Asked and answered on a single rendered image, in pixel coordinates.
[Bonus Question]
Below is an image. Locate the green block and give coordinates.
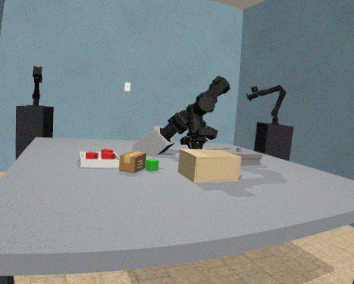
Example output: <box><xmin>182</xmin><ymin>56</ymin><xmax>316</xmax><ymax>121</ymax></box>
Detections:
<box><xmin>146</xmin><ymin>159</ymin><xmax>159</xmax><ymax>171</ymax></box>

